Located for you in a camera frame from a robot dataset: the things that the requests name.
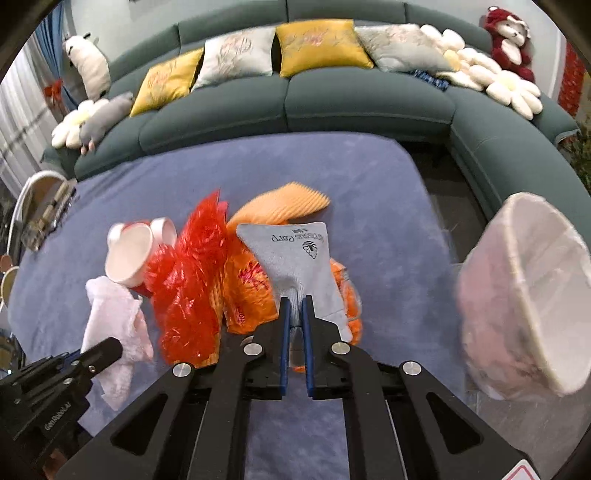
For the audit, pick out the red paper cup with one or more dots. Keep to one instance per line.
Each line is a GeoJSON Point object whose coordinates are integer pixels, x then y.
{"type": "Point", "coordinates": [129, 254]}
{"type": "Point", "coordinates": [162, 230]}

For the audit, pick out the small yellow embroidered pillow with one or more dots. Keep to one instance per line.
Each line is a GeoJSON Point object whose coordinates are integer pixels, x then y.
{"type": "Point", "coordinates": [166, 81]}

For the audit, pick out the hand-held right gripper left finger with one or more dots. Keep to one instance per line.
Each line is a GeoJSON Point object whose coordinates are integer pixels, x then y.
{"type": "Point", "coordinates": [285, 346]}

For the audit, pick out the blue patterned cloth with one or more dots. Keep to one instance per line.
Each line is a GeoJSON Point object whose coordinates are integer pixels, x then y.
{"type": "Point", "coordinates": [431, 79]}

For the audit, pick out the light grey embroidered pillow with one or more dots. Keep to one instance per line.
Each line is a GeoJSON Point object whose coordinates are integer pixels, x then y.
{"type": "Point", "coordinates": [235, 57]}

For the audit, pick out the red curtain bow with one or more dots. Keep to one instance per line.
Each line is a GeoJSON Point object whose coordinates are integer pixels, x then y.
{"type": "Point", "coordinates": [54, 91]}

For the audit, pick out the red crinkled plastic wrap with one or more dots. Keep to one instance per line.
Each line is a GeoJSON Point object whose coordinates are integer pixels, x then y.
{"type": "Point", "coordinates": [189, 277]}

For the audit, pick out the grey plush toy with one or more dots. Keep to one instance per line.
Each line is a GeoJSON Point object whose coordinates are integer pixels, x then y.
{"type": "Point", "coordinates": [104, 117]}

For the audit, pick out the white sheer curtain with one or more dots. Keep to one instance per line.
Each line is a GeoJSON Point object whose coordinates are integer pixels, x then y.
{"type": "Point", "coordinates": [23, 120]}

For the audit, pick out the grey blue embroidered pillow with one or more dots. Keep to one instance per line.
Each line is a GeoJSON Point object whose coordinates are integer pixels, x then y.
{"type": "Point", "coordinates": [401, 48]}

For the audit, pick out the white framed chair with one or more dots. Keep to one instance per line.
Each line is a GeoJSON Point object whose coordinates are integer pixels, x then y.
{"type": "Point", "coordinates": [27, 194]}

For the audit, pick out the red teddy bear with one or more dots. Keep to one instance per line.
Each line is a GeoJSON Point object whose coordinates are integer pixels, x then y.
{"type": "Point", "coordinates": [501, 50]}

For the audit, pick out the white tissue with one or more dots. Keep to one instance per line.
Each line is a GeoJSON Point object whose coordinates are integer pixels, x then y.
{"type": "Point", "coordinates": [115, 314]}

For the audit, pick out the blue curtain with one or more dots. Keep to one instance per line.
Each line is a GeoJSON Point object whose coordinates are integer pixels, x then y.
{"type": "Point", "coordinates": [57, 50]}

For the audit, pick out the large yellow embroidered pillow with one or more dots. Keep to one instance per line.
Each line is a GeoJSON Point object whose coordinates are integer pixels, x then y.
{"type": "Point", "coordinates": [318, 46]}

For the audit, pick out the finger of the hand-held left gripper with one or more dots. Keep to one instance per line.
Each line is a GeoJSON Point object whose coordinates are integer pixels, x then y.
{"type": "Point", "coordinates": [105, 351]}

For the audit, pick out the red wall decoration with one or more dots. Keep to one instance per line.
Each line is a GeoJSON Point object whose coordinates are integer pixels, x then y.
{"type": "Point", "coordinates": [572, 78]}

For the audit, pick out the white plush toy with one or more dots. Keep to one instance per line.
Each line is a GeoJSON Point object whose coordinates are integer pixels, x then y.
{"type": "Point", "coordinates": [90, 69]}

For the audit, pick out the green sofa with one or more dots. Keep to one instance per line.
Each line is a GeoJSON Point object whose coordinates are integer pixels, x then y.
{"type": "Point", "coordinates": [360, 101]}

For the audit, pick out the small white flower cushion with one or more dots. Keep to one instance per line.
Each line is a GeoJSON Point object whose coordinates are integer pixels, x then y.
{"type": "Point", "coordinates": [69, 127]}

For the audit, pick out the orange ribbed foam sheet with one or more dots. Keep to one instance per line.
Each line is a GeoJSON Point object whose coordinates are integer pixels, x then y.
{"type": "Point", "coordinates": [286, 203]}

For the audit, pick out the potted flowering plant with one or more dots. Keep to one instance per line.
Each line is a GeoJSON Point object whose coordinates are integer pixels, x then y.
{"type": "Point", "coordinates": [582, 157]}

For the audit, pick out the orange snack bag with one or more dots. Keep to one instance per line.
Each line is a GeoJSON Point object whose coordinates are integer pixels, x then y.
{"type": "Point", "coordinates": [249, 286]}

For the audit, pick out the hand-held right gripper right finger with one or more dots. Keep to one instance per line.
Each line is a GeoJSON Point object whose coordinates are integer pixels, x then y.
{"type": "Point", "coordinates": [308, 350]}

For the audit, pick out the grey work glove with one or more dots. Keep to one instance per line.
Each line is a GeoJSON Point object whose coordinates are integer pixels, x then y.
{"type": "Point", "coordinates": [295, 258]}

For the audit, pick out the white-lined waste bin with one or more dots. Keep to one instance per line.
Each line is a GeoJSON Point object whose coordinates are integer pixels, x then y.
{"type": "Point", "coordinates": [531, 295]}

